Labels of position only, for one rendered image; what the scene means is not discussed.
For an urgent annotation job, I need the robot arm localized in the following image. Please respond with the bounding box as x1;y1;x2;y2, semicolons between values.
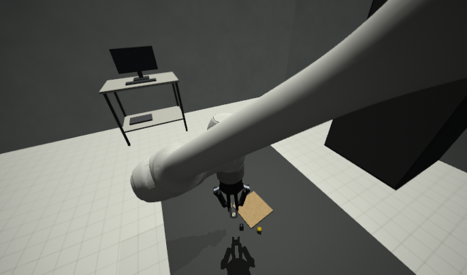
131;0;467;202

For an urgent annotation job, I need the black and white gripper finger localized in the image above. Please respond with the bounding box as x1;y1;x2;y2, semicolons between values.
233;184;250;218
214;187;232;218

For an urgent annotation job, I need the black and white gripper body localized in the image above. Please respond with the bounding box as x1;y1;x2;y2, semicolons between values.
219;179;244;195

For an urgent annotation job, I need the tan square mat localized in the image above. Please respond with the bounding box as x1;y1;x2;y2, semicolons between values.
238;191;273;228

